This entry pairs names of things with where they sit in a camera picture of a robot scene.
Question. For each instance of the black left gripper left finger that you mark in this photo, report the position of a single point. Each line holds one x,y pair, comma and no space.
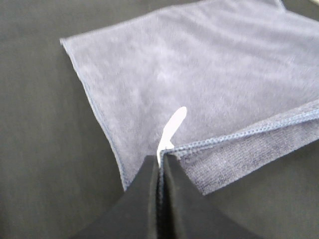
134,216

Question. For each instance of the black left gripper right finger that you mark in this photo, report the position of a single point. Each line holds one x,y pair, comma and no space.
185,214

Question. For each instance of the grey-blue microfibre towel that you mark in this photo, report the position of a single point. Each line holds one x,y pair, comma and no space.
247,72

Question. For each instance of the black table cloth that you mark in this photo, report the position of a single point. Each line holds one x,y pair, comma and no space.
57,170

